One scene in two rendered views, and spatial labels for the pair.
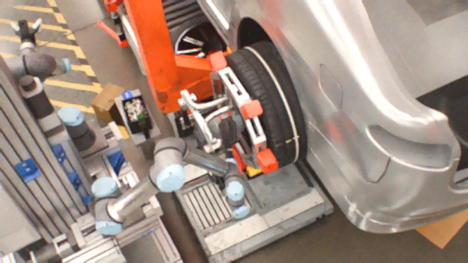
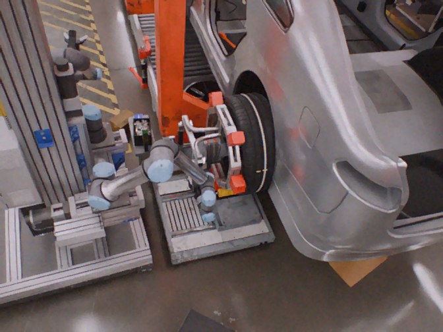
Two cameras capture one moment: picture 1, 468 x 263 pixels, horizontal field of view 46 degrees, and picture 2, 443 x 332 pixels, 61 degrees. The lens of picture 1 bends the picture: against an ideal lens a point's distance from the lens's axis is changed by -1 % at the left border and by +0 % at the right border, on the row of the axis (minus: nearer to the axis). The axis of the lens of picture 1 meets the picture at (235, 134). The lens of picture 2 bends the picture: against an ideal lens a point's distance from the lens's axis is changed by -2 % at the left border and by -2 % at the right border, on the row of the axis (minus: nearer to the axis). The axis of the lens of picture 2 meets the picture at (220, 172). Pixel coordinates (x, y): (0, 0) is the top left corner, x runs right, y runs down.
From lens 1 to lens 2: 0.49 m
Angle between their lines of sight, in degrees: 4
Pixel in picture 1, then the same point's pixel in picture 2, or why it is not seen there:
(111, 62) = (132, 97)
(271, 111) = (250, 143)
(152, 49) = (167, 80)
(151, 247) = (128, 234)
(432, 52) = (379, 134)
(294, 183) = (250, 212)
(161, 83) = (167, 110)
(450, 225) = (359, 271)
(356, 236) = (287, 263)
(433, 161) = (382, 203)
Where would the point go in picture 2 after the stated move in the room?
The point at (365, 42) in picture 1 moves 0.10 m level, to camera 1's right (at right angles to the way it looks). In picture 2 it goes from (349, 91) to (371, 94)
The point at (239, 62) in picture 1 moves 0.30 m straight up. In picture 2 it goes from (234, 101) to (241, 59)
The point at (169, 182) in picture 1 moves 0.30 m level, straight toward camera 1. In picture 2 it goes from (158, 173) to (164, 227)
